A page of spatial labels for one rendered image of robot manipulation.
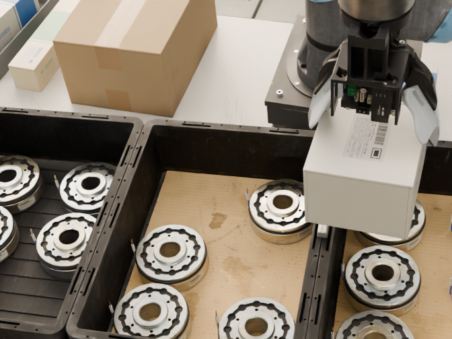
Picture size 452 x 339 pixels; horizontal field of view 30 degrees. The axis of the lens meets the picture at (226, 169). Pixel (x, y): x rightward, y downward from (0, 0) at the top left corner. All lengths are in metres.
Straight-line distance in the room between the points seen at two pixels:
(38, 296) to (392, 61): 0.64
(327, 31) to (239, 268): 0.45
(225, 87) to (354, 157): 0.79
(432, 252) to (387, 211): 0.31
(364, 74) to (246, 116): 0.80
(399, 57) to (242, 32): 0.97
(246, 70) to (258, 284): 0.64
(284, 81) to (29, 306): 0.62
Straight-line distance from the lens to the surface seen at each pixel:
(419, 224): 1.24
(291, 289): 1.20
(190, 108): 1.67
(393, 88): 0.86
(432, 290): 1.21
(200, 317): 1.19
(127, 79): 1.63
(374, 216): 0.96
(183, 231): 1.25
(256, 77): 1.72
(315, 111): 0.96
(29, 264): 1.31
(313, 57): 1.50
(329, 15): 1.42
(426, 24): 1.40
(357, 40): 0.83
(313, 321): 1.05
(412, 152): 0.95
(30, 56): 1.79
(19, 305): 1.26
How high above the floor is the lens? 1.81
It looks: 46 degrees down
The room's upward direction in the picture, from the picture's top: 8 degrees counter-clockwise
